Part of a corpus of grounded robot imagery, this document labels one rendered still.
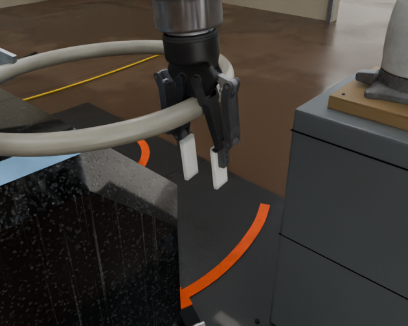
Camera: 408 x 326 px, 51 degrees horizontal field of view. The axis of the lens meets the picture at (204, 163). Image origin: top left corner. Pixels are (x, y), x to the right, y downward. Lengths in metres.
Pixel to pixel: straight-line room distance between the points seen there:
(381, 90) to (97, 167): 0.67
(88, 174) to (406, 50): 0.72
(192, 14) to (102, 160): 0.42
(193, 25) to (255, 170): 1.82
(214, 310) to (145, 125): 1.11
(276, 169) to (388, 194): 1.34
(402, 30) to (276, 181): 1.34
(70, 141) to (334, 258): 0.86
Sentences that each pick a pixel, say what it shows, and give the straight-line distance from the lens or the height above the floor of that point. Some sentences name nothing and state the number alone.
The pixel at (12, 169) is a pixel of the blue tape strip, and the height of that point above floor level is 0.85.
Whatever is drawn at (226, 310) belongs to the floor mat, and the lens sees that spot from 1.59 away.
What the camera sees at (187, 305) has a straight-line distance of 1.54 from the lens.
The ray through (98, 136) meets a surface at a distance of 0.55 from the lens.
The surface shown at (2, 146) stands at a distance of 0.59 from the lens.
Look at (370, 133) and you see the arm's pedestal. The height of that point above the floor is 0.79.
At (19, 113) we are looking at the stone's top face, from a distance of 0.94.
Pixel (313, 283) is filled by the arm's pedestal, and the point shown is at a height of 0.29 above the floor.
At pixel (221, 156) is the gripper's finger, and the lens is 0.63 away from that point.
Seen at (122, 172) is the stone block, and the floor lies 0.75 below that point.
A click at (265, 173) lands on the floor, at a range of 2.31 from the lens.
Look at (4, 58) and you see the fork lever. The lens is 0.96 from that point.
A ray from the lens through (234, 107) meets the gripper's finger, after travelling 0.59.
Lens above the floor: 1.23
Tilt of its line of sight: 31 degrees down
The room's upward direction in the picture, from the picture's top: straight up
